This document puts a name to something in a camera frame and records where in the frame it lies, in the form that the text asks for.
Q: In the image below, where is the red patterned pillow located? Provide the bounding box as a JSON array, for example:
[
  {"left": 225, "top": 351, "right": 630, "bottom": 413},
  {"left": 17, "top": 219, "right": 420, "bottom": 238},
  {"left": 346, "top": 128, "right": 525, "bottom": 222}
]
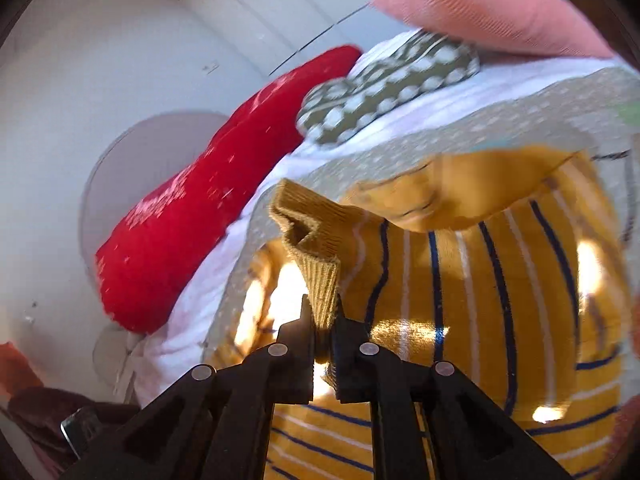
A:
[{"left": 95, "top": 45, "right": 363, "bottom": 336}]

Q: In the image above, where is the pink ribbed pillow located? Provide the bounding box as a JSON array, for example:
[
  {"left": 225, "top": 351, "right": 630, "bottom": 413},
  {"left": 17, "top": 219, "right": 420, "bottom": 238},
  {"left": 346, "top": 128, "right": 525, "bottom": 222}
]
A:
[{"left": 370, "top": 0, "right": 613, "bottom": 58}]

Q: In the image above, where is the yellow striped small shirt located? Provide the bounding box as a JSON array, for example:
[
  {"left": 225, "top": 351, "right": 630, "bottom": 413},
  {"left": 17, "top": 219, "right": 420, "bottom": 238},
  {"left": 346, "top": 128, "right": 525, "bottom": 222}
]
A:
[{"left": 235, "top": 147, "right": 632, "bottom": 480}]

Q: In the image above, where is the white wardrobe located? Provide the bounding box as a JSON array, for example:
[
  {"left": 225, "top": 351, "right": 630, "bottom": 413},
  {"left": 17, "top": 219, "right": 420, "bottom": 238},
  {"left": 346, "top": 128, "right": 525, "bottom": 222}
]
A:
[{"left": 112, "top": 0, "right": 401, "bottom": 78}]

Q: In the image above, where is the dark red cloth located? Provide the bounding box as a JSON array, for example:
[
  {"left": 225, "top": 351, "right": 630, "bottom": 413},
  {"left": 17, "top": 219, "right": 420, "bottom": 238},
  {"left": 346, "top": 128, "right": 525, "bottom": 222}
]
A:
[{"left": 7, "top": 385, "right": 141, "bottom": 461}]

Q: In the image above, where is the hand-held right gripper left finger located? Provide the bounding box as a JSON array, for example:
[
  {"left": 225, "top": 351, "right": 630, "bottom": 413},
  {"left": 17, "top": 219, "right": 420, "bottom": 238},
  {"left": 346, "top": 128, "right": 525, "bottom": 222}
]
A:
[{"left": 60, "top": 294, "right": 316, "bottom": 480}]

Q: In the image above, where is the white bed sheet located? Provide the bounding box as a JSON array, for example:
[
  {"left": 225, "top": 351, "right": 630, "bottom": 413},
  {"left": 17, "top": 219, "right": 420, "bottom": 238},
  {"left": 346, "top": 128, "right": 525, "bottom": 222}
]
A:
[{"left": 135, "top": 30, "right": 621, "bottom": 406}]

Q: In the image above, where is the olive hedgehog print pillow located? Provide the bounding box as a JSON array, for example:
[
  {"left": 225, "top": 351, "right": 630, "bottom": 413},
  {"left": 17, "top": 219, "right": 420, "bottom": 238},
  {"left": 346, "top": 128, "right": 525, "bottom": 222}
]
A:
[{"left": 296, "top": 30, "right": 481, "bottom": 147}]

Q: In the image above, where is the quilted patchwork blanket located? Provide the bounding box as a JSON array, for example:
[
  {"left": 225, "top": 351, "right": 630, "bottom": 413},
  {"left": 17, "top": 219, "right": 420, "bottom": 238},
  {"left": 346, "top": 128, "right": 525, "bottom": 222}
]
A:
[{"left": 202, "top": 67, "right": 640, "bottom": 396}]

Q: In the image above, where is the orange cloth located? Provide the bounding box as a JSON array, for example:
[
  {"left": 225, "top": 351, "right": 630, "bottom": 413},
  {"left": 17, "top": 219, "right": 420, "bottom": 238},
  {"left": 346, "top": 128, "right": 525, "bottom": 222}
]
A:
[{"left": 0, "top": 342, "right": 43, "bottom": 396}]

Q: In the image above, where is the black rectangular device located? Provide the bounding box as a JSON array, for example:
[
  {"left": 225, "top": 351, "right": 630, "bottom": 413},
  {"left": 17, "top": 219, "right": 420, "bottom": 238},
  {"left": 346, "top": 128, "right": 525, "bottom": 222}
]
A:
[{"left": 60, "top": 406, "right": 103, "bottom": 461}]

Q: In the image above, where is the grey rounded headboard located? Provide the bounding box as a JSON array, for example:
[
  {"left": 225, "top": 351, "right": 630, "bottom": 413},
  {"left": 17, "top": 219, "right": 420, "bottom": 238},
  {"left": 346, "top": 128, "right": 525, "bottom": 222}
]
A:
[{"left": 80, "top": 112, "right": 231, "bottom": 276}]

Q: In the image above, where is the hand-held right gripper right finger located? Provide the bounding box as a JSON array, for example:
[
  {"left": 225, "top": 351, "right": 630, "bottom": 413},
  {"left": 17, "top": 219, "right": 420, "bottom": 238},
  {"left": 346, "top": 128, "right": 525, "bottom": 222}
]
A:
[{"left": 331, "top": 294, "right": 572, "bottom": 480}]

